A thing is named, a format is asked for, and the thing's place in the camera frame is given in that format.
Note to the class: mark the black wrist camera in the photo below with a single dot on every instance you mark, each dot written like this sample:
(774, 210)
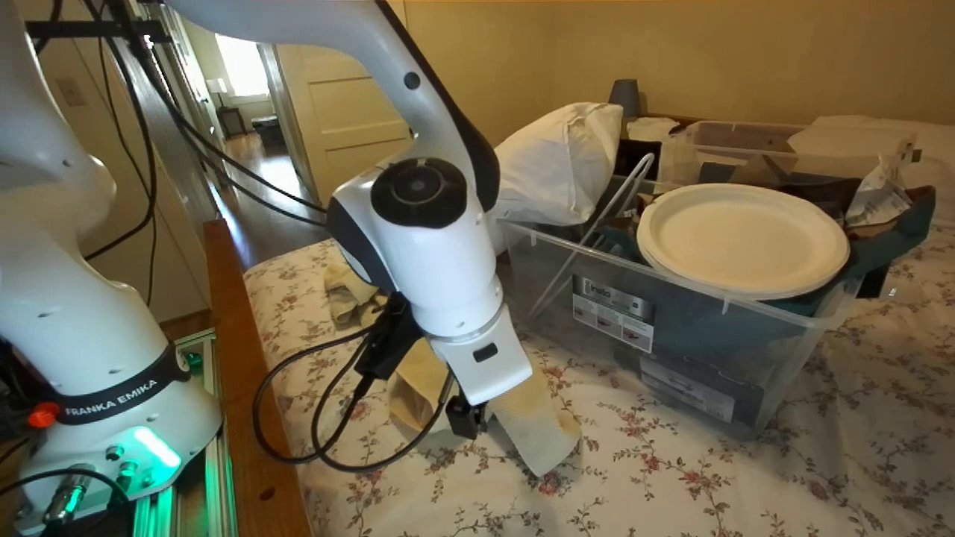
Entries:
(387, 339)

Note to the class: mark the large white pillow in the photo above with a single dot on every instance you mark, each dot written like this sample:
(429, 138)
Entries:
(556, 166)

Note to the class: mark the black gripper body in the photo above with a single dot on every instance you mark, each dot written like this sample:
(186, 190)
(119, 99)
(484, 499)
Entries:
(465, 420)

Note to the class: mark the crinkled clear plastic bag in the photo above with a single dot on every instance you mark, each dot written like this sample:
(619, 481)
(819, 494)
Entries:
(881, 195)

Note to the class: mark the black metal stand bar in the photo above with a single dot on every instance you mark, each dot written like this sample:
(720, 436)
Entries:
(91, 31)

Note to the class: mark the green lit robot mounting stand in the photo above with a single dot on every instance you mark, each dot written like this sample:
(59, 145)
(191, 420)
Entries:
(193, 480)

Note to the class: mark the clear plastic rod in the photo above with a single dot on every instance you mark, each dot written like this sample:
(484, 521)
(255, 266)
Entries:
(598, 229)

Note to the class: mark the flat white pillow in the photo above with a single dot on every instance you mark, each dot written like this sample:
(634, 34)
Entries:
(875, 138)

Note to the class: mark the small clear plastic container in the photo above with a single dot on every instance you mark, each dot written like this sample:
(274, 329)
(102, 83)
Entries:
(734, 150)

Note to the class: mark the white panel door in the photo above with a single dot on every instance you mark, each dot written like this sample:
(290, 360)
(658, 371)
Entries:
(344, 120)

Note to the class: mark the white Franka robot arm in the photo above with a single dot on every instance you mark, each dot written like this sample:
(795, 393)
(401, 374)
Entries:
(435, 271)

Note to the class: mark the white paper plate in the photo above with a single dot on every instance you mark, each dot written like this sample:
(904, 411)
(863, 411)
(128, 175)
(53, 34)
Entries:
(740, 239)

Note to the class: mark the brown wooden bed footboard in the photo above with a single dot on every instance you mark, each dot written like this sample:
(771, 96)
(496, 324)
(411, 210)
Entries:
(247, 420)

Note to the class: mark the floral print bed sheet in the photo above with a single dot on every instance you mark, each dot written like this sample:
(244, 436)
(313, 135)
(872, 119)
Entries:
(696, 480)

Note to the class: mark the clear plastic storage bin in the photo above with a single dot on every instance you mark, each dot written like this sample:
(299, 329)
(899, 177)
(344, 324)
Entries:
(686, 347)

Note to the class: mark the cream waffle weave towel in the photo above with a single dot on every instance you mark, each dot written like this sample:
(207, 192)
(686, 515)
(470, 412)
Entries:
(538, 427)

